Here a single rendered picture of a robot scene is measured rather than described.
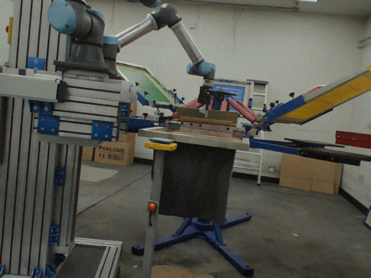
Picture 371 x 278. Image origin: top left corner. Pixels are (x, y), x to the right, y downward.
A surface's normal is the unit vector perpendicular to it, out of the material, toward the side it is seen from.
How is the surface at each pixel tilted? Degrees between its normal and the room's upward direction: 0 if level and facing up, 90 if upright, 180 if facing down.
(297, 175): 78
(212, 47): 90
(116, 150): 90
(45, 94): 90
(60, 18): 98
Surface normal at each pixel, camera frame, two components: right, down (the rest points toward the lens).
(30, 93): 0.07, 0.09
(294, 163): -0.14, -0.15
